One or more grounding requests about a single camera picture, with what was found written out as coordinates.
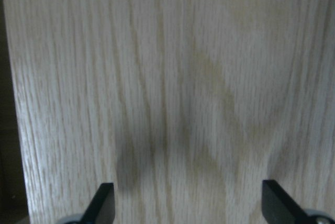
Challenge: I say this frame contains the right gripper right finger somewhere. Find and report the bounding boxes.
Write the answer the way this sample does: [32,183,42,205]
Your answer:
[262,180,309,224]

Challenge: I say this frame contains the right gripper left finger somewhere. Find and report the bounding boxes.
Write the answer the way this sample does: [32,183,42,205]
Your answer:
[79,183,116,224]

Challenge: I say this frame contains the wooden drawer cabinet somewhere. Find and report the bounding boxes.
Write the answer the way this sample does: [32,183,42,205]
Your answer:
[4,0,334,223]

